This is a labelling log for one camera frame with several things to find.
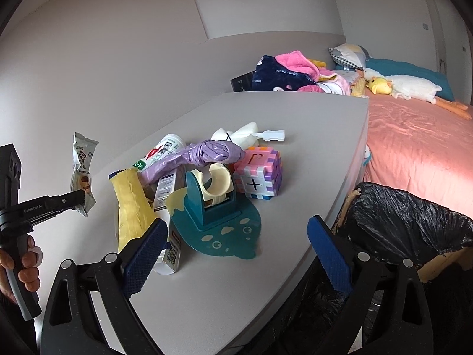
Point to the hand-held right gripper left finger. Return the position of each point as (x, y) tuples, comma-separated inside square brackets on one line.
[(144, 262)]

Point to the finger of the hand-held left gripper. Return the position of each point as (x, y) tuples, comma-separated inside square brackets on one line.
[(55, 215), (55, 202)]

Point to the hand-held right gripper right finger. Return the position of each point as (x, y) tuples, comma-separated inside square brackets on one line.
[(329, 259)]

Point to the white barcode packaging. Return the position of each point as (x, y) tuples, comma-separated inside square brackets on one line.
[(172, 255)]

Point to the silver snack wrapper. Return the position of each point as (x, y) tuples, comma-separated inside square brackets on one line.
[(83, 162)]

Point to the yellow plastic packet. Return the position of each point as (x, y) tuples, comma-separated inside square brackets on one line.
[(129, 207)]

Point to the black lined trash bin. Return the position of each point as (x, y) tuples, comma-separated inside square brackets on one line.
[(399, 222)]

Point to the teal whale tape dispenser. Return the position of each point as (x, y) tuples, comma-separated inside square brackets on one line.
[(221, 236)]

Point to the cardboard box bin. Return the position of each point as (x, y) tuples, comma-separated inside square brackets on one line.
[(443, 262)]

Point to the purple plastic bag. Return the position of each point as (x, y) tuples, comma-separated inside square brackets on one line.
[(210, 151)]

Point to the person's left hand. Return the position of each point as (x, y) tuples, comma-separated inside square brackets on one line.
[(30, 277)]

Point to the pastel block cube toy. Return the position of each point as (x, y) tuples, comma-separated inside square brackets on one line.
[(258, 177)]

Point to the white bottle red green label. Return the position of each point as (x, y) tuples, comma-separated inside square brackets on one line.
[(166, 148)]

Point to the small white plastic tube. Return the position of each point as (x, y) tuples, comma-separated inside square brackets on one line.
[(273, 135)]

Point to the pink bed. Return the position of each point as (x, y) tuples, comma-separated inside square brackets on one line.
[(414, 148)]

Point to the crumpled white tissue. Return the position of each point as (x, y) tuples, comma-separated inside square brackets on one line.
[(240, 135)]

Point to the white pink printed blanket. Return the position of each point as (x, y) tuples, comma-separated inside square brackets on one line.
[(336, 87)]

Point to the yellow corn plush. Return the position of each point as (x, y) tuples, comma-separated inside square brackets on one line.
[(359, 88)]

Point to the yellow duck plush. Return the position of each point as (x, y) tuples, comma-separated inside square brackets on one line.
[(380, 85)]

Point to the yellow cloth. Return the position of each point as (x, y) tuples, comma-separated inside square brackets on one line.
[(323, 72)]

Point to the navy printed blanket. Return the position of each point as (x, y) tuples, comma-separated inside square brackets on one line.
[(281, 75)]

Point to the white goose plush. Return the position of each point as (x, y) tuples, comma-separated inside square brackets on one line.
[(406, 85)]

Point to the black flat device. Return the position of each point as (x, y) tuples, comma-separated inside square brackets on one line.
[(242, 81)]

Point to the teal pillow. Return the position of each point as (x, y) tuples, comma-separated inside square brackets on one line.
[(406, 68)]

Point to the patterned grey yellow pillow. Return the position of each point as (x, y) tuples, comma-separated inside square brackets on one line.
[(347, 53)]

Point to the white door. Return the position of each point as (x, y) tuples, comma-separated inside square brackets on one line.
[(449, 26)]

